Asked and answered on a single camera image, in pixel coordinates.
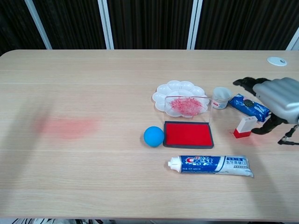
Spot blue white toothpaste tube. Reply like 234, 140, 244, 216
167, 154, 254, 178

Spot red ink pad case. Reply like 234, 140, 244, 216
163, 95, 214, 149

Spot dark ribbed partition panel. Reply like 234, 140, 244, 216
106, 0, 196, 50
0, 0, 47, 56
195, 0, 299, 51
32, 0, 108, 50

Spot blue rubber ball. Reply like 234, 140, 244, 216
143, 126, 164, 148

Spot white flower paint palette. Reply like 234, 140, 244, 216
152, 80, 210, 118

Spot red and white stamp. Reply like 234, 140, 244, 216
233, 116, 257, 139

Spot black robot hand cable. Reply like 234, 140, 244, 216
277, 124, 299, 147

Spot blue cookie packet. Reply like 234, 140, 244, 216
228, 93, 273, 122

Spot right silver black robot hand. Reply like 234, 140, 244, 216
233, 77, 299, 135

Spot white table cable grommet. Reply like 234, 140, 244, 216
266, 56, 288, 67

